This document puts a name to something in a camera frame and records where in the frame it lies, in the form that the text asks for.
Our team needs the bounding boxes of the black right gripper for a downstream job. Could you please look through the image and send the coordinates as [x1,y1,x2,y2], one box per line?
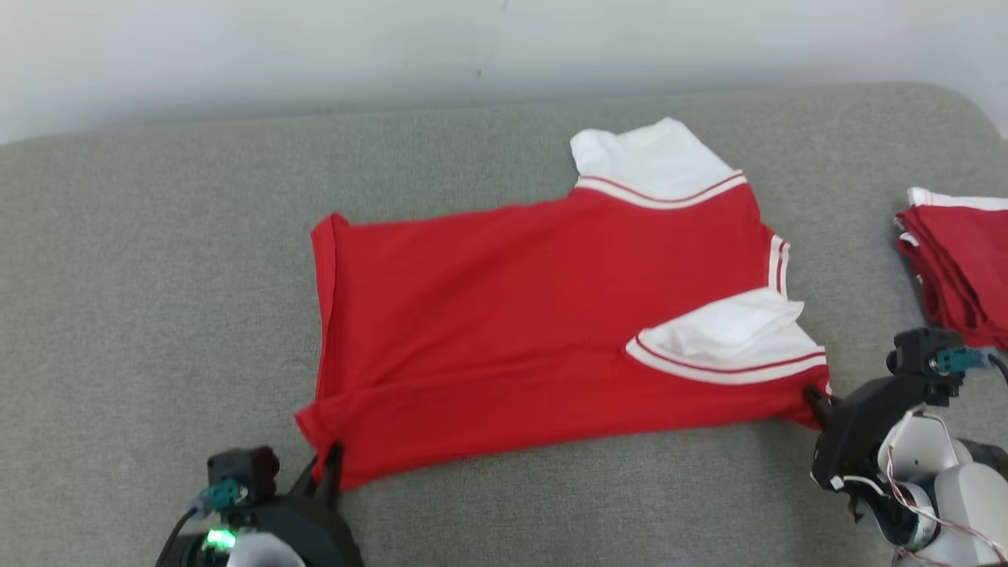
[803,375,951,493]

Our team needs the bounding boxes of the thin red white wires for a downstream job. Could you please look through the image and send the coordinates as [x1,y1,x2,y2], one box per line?
[882,409,1008,567]

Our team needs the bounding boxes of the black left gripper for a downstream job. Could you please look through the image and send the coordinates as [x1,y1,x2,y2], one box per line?
[232,442,365,567]

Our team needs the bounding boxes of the red white shirt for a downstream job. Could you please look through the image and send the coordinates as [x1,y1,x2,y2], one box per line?
[295,117,832,491]

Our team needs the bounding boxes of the grey fabric sofa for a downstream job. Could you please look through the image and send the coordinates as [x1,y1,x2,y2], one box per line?
[0,83,1008,567]

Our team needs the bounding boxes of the stack of red shirts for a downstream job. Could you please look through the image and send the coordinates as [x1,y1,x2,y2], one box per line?
[895,187,1008,351]

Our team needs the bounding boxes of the black cable teal plug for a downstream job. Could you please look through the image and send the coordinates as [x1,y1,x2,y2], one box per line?
[929,346,1008,388]
[154,478,246,567]

